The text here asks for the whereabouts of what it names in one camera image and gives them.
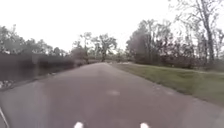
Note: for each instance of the broad leafy tree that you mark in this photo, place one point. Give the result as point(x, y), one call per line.
point(105, 45)

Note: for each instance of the robot's own part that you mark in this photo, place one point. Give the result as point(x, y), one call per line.
point(144, 125)
point(78, 125)

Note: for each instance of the grey asphalt road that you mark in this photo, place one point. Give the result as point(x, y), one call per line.
point(100, 96)

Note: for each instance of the thin tall tree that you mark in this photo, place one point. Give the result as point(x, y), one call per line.
point(87, 45)

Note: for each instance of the grass verge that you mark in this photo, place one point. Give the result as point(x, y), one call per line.
point(186, 81)

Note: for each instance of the dark water canal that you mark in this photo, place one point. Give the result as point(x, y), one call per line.
point(20, 71)

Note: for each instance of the row of trees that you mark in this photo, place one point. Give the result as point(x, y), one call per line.
point(13, 43)

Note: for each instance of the wood of bare trees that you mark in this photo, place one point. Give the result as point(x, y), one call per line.
point(156, 43)

